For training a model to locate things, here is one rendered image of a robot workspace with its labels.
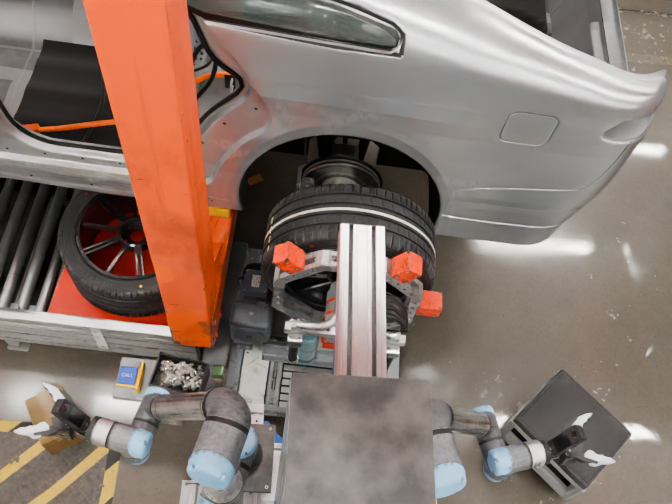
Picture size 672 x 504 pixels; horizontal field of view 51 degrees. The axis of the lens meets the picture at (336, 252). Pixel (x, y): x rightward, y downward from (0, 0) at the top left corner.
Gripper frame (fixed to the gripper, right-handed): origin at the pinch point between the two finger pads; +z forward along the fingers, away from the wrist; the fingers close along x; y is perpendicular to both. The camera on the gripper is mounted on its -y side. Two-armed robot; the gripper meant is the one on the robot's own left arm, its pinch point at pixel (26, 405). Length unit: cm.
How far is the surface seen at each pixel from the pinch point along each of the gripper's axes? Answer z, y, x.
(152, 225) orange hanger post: -17, -28, 51
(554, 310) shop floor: -179, 103, 164
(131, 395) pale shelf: -4, 74, 41
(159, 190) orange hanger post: -21, -46, 49
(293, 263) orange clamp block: -55, 3, 74
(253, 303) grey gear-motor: -36, 71, 96
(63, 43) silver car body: 80, 20, 166
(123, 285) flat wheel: 17, 63, 81
